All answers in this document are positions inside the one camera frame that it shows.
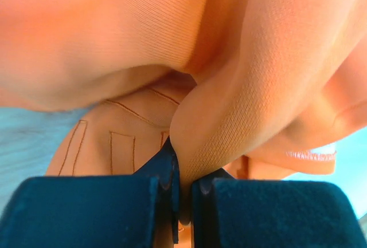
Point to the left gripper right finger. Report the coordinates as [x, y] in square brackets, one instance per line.
[227, 212]

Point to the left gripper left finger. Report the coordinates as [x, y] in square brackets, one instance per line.
[138, 210]

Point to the orange zip jacket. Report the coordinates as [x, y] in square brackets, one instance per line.
[256, 88]

